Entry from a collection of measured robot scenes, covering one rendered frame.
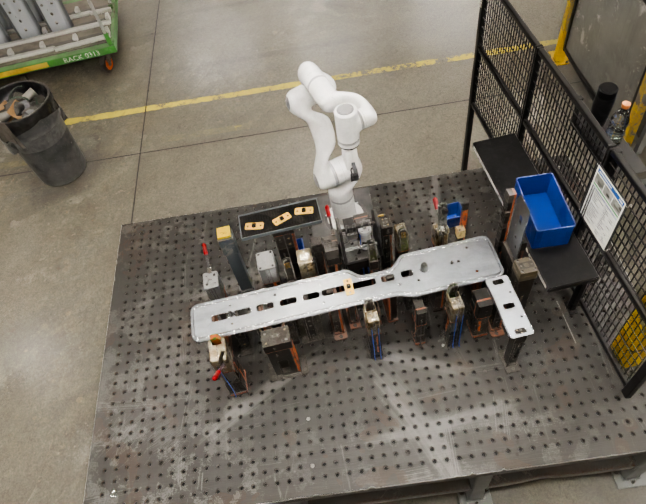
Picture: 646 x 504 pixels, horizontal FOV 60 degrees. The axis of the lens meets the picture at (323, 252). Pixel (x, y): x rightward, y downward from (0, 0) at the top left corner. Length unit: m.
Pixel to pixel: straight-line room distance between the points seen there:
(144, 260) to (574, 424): 2.25
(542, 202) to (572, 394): 0.85
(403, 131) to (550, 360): 2.42
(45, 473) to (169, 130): 2.77
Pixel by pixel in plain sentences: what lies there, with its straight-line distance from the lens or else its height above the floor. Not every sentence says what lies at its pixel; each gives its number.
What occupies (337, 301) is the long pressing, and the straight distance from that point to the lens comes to 2.45.
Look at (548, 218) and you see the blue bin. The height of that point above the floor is 1.03.
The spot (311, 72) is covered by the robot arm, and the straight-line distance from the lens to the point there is 2.31.
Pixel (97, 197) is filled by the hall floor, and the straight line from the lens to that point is 4.75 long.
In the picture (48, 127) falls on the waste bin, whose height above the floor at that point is 0.55.
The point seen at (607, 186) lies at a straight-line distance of 2.38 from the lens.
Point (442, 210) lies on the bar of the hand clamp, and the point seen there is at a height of 1.21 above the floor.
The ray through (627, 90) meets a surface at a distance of 4.33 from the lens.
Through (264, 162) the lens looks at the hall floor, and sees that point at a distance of 4.48.
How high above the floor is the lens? 3.11
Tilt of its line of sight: 54 degrees down
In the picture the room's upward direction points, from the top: 12 degrees counter-clockwise
